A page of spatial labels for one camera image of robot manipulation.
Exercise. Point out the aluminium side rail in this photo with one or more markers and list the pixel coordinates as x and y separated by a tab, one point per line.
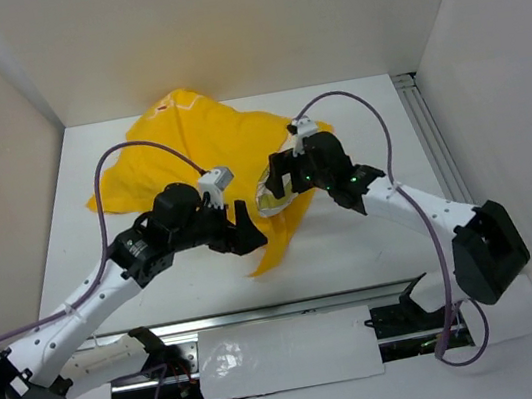
431	138

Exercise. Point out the aluminium front rail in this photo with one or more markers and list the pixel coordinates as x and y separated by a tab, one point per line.
303	306

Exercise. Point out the white cover plate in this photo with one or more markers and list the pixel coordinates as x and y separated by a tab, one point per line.
279	355

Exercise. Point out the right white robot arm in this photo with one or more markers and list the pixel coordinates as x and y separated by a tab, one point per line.
480	251

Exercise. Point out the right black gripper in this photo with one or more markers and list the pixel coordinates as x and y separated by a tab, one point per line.
281	163

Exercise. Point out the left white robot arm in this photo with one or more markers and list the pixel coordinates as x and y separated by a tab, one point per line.
45	363

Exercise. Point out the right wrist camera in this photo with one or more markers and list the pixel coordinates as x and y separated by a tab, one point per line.
299	129

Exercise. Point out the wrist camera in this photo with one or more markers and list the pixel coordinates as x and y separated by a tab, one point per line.
213	183
299	129

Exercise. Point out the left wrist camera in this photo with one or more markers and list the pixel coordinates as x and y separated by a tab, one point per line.
213	183

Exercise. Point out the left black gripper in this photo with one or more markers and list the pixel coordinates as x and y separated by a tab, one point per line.
248	235

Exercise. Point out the cream quilted pillow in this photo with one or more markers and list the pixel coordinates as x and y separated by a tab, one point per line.
267	204

